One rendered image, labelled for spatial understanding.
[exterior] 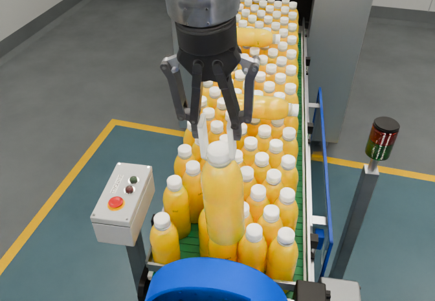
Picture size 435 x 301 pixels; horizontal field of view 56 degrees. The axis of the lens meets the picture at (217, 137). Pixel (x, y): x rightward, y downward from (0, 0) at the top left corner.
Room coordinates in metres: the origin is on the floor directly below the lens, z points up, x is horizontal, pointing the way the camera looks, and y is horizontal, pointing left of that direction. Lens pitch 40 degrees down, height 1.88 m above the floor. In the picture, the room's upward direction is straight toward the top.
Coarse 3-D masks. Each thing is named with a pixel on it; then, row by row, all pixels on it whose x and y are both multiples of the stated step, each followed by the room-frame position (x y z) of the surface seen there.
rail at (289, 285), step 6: (150, 264) 0.59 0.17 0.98; (156, 264) 0.59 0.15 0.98; (162, 264) 0.59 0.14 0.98; (150, 270) 0.59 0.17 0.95; (156, 270) 0.58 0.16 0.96; (276, 282) 0.54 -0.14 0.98; (282, 282) 0.54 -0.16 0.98; (288, 282) 0.54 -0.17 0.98; (294, 282) 0.54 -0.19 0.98; (282, 288) 0.53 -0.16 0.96; (288, 288) 0.53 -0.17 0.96; (294, 288) 0.53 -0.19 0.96
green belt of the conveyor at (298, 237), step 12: (300, 36) 2.04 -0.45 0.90; (300, 48) 1.91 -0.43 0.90; (300, 60) 1.78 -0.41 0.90; (300, 72) 1.66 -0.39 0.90; (300, 84) 1.56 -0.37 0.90; (300, 96) 1.46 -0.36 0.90; (300, 108) 1.38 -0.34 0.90; (300, 120) 1.29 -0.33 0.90; (300, 132) 1.22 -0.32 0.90; (300, 144) 1.14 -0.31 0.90; (300, 156) 1.08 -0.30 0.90; (300, 168) 1.02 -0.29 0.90; (300, 180) 0.96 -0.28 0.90; (300, 192) 0.90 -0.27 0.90; (300, 204) 0.86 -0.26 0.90; (300, 216) 0.81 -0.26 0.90; (192, 228) 0.76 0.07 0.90; (300, 228) 0.76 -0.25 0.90; (180, 240) 0.72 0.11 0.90; (192, 240) 0.72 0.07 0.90; (300, 240) 0.72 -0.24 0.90; (192, 252) 0.68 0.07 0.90; (300, 252) 0.68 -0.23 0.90; (300, 264) 0.64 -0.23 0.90; (300, 276) 0.60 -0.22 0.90
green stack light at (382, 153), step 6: (366, 144) 0.81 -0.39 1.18; (372, 144) 0.79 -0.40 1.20; (366, 150) 0.80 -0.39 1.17; (372, 150) 0.79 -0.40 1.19; (378, 150) 0.78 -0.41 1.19; (384, 150) 0.77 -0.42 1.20; (390, 150) 0.78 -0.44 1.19; (372, 156) 0.78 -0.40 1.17; (378, 156) 0.78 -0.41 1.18; (384, 156) 0.77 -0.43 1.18
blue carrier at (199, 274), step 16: (160, 272) 0.44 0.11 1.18; (176, 272) 0.42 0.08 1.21; (192, 272) 0.41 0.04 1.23; (208, 272) 0.40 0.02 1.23; (224, 272) 0.41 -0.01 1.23; (240, 272) 0.41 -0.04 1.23; (256, 272) 0.42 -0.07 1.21; (160, 288) 0.40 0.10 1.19; (176, 288) 0.38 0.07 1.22; (192, 288) 0.38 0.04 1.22; (208, 288) 0.37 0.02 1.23; (224, 288) 0.37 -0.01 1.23; (240, 288) 0.38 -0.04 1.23; (256, 288) 0.39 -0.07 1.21; (272, 288) 0.40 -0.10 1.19
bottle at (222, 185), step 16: (208, 160) 0.48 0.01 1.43; (208, 176) 0.47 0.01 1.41; (224, 176) 0.46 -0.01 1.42; (240, 176) 0.48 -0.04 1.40; (208, 192) 0.46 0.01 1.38; (224, 192) 0.45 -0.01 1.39; (240, 192) 0.47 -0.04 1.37; (208, 208) 0.46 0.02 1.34; (224, 208) 0.45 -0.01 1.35; (240, 208) 0.47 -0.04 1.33; (208, 224) 0.47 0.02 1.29; (224, 224) 0.45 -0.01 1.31; (240, 224) 0.46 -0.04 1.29; (224, 240) 0.45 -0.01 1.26
